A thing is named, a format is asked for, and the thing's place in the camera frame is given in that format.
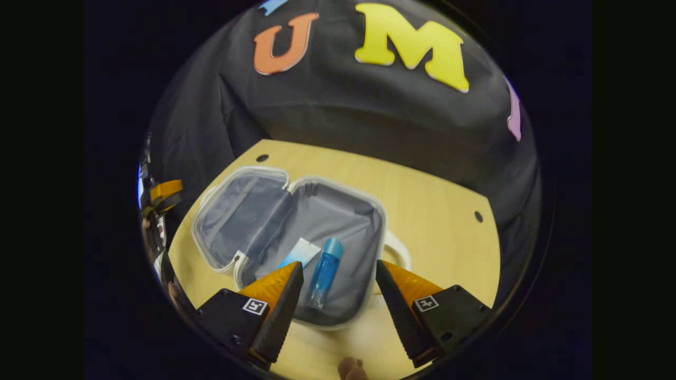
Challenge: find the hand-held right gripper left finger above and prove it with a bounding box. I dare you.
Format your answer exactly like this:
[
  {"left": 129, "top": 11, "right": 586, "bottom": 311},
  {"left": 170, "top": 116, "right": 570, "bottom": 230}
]
[{"left": 193, "top": 261, "right": 305, "bottom": 370}]

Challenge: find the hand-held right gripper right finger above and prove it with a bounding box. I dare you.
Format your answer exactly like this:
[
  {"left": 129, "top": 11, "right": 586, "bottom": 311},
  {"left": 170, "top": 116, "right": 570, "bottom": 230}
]
[{"left": 375, "top": 259, "right": 492, "bottom": 368}]

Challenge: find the blue skincare bottle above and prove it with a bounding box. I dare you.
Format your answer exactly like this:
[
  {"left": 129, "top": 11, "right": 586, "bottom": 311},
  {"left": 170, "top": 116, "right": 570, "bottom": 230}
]
[{"left": 307, "top": 236, "right": 344, "bottom": 310}]

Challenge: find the white and blue cream tube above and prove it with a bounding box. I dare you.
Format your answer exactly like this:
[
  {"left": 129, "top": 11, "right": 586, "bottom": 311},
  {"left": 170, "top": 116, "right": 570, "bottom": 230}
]
[{"left": 277, "top": 237, "right": 322, "bottom": 271}]

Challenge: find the white suitcase with grey lining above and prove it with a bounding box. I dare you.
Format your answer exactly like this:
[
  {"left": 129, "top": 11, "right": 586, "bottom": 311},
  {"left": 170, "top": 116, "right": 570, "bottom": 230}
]
[{"left": 191, "top": 165, "right": 412, "bottom": 331}]

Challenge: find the black backdrop cloth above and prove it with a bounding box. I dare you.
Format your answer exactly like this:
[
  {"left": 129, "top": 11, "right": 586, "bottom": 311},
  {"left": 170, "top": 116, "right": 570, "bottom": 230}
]
[{"left": 145, "top": 0, "right": 544, "bottom": 307}]

